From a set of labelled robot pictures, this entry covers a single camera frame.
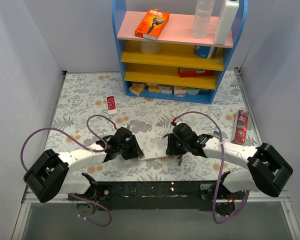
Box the white remote control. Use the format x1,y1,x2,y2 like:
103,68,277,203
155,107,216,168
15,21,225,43
138,150,168,162

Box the white small box centre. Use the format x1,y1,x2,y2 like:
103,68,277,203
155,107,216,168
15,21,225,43
158,84,173,95

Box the black base bar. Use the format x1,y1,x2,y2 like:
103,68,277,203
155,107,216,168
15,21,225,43
67,180,243,212

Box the red box on shelf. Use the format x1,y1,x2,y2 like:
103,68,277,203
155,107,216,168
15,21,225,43
178,67,215,78

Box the white paper roll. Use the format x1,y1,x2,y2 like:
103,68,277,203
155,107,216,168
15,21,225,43
139,41,162,55

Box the blue white round container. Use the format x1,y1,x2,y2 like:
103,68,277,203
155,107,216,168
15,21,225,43
193,45,218,59

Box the white tall bottle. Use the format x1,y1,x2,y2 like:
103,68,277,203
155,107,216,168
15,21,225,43
214,0,240,45

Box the red white small remote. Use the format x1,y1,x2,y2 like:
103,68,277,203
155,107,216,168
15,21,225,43
106,95,118,116

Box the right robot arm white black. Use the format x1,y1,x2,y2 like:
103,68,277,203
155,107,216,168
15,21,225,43
166,122,293,199

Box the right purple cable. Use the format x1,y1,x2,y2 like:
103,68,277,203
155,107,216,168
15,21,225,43
171,111,250,225

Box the orange razor box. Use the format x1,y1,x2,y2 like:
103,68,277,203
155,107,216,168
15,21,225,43
134,9,170,41

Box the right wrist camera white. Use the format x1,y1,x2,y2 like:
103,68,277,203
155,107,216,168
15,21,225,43
171,119,185,127

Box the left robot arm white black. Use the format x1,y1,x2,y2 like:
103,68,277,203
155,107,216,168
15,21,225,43
23,127,144,203

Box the green battery lower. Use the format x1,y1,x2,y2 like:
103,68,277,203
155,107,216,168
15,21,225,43
178,158,183,166

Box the yellow white small box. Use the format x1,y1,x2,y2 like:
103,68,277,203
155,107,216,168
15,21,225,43
148,85,161,93

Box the orange yellow small box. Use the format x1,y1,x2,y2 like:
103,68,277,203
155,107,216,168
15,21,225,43
129,84,147,96

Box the aluminium rail frame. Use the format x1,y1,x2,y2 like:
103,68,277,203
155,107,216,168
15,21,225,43
11,66,300,240

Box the teal white small box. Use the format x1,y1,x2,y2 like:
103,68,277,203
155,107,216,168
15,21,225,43
186,87,200,96

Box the white red small box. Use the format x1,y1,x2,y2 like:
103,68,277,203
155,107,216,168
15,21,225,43
173,86,187,98

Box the blue shelf unit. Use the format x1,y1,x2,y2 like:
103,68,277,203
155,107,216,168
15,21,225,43
112,0,248,104

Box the floral table mat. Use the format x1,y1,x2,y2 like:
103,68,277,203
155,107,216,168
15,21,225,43
45,70,246,181

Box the clear plastic bottle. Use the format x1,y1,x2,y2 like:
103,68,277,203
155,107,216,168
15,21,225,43
191,0,215,38

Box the red toothpaste box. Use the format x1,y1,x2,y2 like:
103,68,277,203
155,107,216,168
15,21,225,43
231,109,250,145

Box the grey remote with buttons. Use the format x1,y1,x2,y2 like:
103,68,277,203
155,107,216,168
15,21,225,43
212,130,223,140

